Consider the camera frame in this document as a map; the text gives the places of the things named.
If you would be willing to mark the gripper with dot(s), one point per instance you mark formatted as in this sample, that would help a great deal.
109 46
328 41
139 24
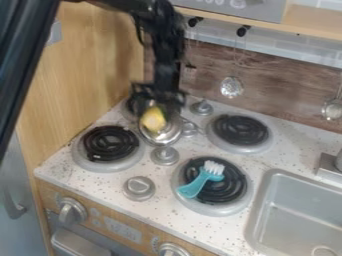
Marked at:
156 95

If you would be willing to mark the yellow toy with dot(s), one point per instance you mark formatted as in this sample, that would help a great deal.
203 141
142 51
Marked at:
154 120

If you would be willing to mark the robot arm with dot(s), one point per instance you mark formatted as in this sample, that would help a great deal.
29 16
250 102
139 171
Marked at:
161 40

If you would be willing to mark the silver pot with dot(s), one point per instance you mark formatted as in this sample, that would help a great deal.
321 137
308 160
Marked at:
168 133

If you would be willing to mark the toy stove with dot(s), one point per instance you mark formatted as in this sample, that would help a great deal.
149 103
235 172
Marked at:
109 143

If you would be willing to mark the silver strainer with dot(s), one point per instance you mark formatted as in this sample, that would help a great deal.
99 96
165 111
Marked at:
232 87

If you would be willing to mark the black hook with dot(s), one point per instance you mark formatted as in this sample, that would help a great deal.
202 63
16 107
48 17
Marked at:
194 21
242 31

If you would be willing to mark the blue dish brush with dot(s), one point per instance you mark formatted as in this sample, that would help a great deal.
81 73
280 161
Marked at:
198 182

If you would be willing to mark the toy microwave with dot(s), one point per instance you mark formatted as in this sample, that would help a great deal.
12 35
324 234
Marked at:
249 10

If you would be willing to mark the silver ladle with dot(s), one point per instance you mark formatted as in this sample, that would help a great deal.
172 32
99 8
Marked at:
332 109

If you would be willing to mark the toy sink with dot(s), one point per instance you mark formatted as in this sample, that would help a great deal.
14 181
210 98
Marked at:
296 216

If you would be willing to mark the tap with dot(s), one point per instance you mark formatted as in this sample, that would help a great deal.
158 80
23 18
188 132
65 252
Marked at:
329 165

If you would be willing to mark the toy fridge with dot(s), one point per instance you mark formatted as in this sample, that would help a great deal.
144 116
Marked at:
13 230

